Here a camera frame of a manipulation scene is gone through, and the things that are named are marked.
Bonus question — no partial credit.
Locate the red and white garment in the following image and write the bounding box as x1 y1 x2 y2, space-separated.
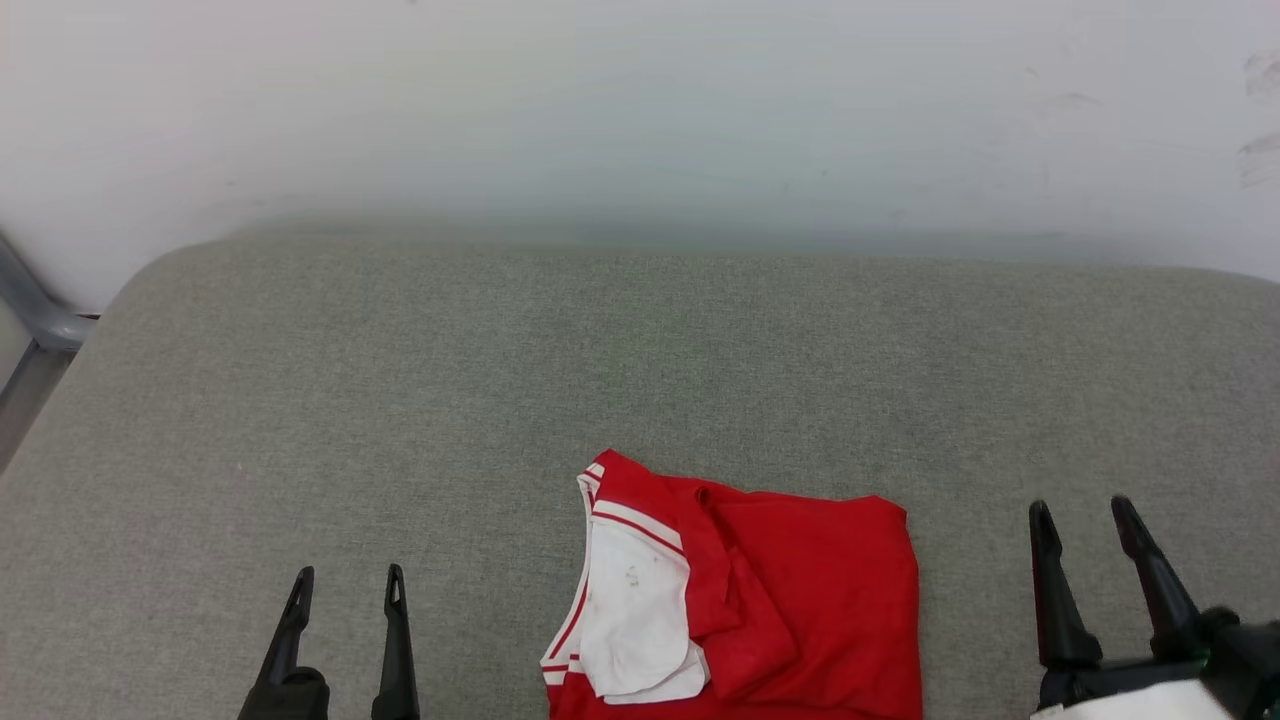
540 449 923 720

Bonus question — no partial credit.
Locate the grey metal frame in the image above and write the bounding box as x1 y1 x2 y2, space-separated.
0 235 99 471

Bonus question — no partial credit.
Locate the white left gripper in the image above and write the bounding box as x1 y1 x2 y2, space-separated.
237 564 422 720

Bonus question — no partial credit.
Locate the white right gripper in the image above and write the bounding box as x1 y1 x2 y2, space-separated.
1028 494 1241 720

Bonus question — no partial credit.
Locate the grey fabric sofa cushion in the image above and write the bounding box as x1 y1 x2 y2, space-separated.
0 225 1280 720

